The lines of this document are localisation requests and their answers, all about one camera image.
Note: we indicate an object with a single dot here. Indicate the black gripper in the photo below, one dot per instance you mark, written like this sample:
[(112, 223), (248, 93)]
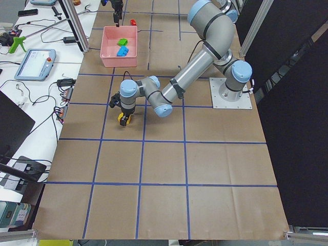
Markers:
[(117, 5), (126, 112)]

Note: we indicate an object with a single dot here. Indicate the yellow toy block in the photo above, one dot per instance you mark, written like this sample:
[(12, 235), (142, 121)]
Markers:
[(124, 119)]

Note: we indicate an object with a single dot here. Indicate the blue toy block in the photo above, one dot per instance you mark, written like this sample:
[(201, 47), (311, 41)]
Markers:
[(122, 52)]

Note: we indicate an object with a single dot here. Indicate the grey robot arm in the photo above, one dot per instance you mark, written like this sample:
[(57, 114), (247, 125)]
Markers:
[(227, 7), (216, 30)]

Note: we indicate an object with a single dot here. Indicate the pink plastic box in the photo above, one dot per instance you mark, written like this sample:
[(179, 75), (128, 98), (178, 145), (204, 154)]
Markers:
[(109, 47)]

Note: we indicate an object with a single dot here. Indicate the green toy block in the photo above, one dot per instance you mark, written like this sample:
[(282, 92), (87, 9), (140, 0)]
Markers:
[(122, 42)]

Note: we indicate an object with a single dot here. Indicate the black power adapter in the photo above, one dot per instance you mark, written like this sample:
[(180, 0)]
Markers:
[(69, 39)]

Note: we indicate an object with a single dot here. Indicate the black smartphone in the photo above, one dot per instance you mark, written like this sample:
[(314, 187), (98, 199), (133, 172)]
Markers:
[(28, 12)]

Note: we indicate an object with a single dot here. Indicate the blue teach pendant tablet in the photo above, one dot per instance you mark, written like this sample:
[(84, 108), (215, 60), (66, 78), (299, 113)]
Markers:
[(36, 65)]

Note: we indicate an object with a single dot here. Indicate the black monitor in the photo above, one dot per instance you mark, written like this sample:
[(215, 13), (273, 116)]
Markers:
[(15, 127)]

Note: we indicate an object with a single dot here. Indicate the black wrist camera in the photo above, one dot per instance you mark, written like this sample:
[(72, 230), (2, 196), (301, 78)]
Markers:
[(115, 100)]

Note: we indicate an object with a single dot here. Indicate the aluminium frame post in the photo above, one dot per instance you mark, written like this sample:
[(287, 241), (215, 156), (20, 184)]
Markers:
[(75, 25)]

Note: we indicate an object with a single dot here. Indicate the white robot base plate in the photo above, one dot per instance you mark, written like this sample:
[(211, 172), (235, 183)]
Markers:
[(223, 98)]

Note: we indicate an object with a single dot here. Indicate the green handled grabber tool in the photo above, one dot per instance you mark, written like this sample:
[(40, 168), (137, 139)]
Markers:
[(19, 41)]

